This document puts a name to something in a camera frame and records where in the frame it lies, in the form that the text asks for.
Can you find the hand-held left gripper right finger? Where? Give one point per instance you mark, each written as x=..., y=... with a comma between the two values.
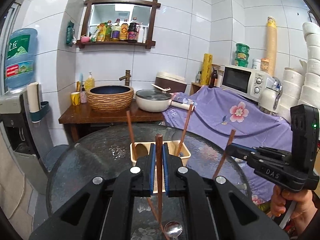
x=166, y=170

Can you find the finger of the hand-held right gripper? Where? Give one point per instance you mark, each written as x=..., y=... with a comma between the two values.
x=243, y=148
x=237, y=153

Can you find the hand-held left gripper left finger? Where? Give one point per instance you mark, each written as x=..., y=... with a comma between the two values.
x=151, y=170

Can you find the brown wooden chopstick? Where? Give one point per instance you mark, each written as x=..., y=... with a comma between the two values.
x=225, y=150
x=130, y=130
x=158, y=160
x=186, y=125
x=155, y=217

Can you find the cream plastic utensil holder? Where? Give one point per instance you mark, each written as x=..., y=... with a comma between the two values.
x=185, y=155

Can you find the person's right hand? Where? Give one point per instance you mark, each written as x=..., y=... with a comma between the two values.
x=295, y=207

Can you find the purple floral cloth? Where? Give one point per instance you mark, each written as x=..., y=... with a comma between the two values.
x=225, y=120

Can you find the white electric kettle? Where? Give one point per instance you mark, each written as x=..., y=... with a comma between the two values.
x=267, y=100

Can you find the metal spoon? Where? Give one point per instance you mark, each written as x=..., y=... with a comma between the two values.
x=173, y=230

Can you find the white pot with lid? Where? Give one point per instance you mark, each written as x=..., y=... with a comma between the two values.
x=152, y=102

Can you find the white microwave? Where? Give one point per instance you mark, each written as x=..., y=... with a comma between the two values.
x=237, y=80

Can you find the brown glass bottle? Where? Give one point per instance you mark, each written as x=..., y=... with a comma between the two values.
x=213, y=78

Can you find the short stack of white bowls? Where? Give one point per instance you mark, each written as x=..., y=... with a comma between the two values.
x=291, y=87

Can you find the woven basin sink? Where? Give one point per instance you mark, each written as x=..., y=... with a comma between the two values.
x=110, y=102

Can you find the white rice ladle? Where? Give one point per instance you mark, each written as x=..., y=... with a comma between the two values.
x=160, y=87

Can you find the small clear bottle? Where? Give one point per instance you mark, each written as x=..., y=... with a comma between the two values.
x=198, y=77

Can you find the white lid jar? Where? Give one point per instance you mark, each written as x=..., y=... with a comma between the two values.
x=256, y=64

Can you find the yellow lid jar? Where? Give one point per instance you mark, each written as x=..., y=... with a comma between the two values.
x=264, y=65

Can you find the yellow cling film roll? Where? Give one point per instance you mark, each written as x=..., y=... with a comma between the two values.
x=207, y=70

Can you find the wooden counter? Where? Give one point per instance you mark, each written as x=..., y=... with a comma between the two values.
x=82, y=115

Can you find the brown and white rice cooker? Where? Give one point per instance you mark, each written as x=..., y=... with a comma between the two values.
x=172, y=80

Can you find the bronze faucet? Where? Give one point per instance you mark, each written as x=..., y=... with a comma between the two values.
x=127, y=77

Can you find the small pump bottle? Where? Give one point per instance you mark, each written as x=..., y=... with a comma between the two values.
x=83, y=97

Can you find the yellow cup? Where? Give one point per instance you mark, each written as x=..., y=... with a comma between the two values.
x=75, y=98

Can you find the stack of yellow paper cups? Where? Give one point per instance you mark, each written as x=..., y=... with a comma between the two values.
x=271, y=47

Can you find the yellow soap bottle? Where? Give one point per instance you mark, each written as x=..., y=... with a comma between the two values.
x=89, y=83

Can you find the tall stack of white bowls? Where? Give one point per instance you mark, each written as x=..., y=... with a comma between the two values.
x=312, y=62

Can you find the blue toothbrush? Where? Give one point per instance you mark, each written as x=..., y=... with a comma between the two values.
x=80, y=80

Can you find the teal cup holder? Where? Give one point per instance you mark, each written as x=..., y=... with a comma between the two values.
x=42, y=112

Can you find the white plastic bottle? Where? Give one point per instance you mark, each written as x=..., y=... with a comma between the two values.
x=141, y=33

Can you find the white paper cup tube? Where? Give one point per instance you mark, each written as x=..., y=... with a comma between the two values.
x=33, y=96

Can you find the beige cloth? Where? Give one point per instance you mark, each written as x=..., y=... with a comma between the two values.
x=12, y=180

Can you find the dark soy sauce bottle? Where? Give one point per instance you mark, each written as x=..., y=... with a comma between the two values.
x=133, y=32

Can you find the yellow label bottle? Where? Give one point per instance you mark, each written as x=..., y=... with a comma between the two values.
x=123, y=32

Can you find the grey water dispenser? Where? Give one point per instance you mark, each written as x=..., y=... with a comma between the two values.
x=15, y=130

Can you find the purple label bottle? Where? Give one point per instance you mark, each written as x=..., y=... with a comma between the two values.
x=115, y=32

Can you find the green oil bottle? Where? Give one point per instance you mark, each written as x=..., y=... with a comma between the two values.
x=108, y=32

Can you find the yellow snack packet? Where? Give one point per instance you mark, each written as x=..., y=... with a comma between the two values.
x=100, y=33

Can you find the pink bowl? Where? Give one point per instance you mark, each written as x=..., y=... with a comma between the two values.
x=85, y=39

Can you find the blue water jug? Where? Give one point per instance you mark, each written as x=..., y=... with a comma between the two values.
x=21, y=60

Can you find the wooden framed mirror shelf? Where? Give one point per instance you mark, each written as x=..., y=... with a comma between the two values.
x=120, y=1

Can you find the green wall packet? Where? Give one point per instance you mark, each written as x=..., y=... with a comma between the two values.
x=70, y=33

